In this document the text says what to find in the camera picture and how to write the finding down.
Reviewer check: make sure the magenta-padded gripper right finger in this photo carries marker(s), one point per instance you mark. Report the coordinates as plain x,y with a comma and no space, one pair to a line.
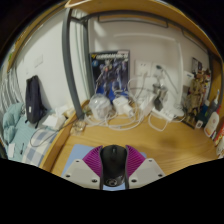
146,170

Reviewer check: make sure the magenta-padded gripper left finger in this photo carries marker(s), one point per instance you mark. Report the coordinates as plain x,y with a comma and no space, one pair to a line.
78,171

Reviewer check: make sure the black computer mouse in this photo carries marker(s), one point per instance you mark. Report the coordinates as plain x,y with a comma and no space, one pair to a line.
114,163

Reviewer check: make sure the light blue mouse pad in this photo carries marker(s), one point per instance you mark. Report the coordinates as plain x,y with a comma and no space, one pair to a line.
78,151

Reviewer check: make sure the bed with checked sheet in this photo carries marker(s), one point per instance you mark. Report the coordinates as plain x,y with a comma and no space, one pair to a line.
36,146

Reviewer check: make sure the white cardboard box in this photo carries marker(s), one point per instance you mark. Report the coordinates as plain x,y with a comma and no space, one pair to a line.
53,121

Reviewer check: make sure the white power strip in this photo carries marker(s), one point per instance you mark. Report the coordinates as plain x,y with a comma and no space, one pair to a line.
163,114

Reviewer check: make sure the clear plastic bag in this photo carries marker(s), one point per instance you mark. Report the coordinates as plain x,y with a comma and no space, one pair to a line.
100,106

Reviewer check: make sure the white charger block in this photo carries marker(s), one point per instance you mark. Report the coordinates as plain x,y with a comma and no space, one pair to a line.
120,106

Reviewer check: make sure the small white cube clock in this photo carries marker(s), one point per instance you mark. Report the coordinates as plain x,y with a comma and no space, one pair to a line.
199,124

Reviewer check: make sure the steel tumbler cup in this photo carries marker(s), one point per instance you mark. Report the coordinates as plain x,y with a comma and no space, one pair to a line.
160,93

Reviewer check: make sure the white bottle with red cap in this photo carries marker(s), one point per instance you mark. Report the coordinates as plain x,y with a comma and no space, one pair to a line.
212,123

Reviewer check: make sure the teal blanket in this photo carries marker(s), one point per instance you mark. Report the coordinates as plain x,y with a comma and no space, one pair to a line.
11,121

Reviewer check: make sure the black backpack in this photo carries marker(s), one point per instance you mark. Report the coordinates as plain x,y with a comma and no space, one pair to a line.
34,100

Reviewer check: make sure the golden robot model figure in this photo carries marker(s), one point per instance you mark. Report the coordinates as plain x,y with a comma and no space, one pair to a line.
195,96

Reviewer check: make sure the blue spray bottle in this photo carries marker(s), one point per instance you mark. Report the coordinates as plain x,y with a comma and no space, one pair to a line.
214,103

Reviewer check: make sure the blue robot model kit box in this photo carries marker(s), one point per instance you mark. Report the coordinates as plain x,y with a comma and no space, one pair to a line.
110,73

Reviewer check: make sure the colourful model kit box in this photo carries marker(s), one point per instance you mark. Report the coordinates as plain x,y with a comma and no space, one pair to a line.
196,65

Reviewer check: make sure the white wall socket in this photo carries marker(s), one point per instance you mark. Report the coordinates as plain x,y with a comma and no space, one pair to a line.
142,67

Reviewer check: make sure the grey metal desk frame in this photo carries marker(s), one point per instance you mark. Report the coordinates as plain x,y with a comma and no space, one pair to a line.
70,66

